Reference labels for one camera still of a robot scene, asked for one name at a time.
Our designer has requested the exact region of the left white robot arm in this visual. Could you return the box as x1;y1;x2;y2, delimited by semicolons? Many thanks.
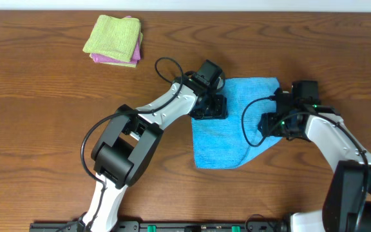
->
76;60;227;231

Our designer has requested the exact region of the light green bottom cloth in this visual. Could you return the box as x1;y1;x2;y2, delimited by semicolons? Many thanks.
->
90;33;143;68

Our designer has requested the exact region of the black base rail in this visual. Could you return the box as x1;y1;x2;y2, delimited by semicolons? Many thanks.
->
29;220;291;232

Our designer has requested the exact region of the blue cloth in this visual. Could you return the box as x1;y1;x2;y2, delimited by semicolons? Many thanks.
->
192;77;281;169

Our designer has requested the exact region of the green folded cloth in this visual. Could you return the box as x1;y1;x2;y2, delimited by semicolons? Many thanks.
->
82;14;142;63

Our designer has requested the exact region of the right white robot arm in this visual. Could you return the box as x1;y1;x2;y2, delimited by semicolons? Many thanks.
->
258;81;371;232

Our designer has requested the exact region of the pink folded cloth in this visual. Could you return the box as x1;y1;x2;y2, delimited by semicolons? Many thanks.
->
90;15;142;64

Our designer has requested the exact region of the right black cable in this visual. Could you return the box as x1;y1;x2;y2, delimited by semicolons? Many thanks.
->
240;95;370;232

